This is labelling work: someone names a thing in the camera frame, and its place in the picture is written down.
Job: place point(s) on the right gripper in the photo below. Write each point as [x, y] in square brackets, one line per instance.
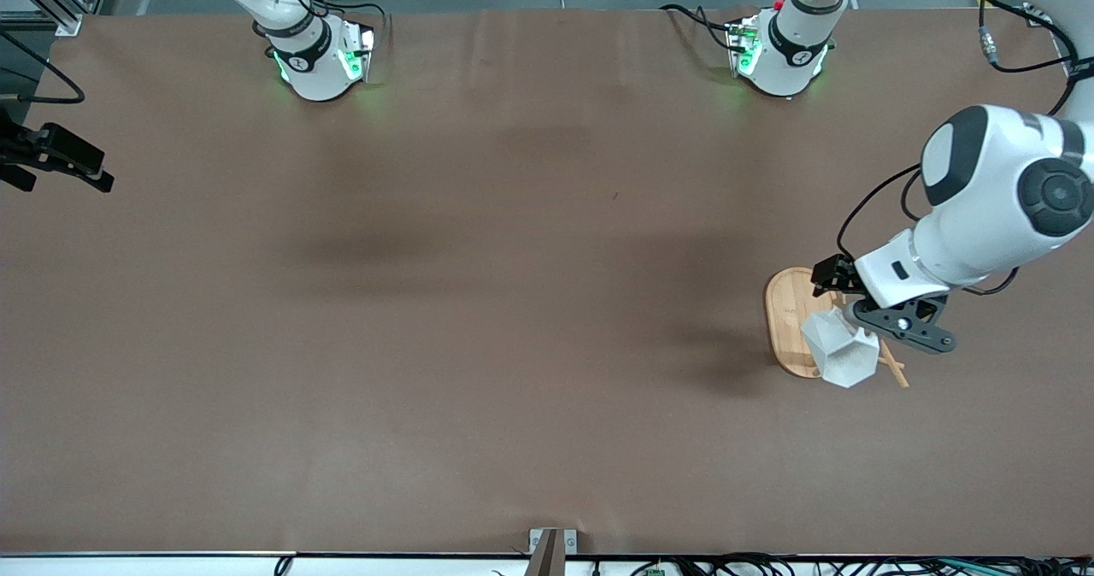
[34, 150]

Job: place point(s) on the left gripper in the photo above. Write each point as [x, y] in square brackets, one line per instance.
[838, 275]

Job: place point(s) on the white faceted cup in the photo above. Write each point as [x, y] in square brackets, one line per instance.
[842, 358]

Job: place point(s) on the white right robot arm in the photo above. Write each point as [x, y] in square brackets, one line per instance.
[316, 55]

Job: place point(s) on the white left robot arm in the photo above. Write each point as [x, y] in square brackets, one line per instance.
[991, 208]

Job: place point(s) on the wooden cup rack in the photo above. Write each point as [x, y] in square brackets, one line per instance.
[786, 320]

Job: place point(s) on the metal table edge bracket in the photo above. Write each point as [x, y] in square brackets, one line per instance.
[551, 555]

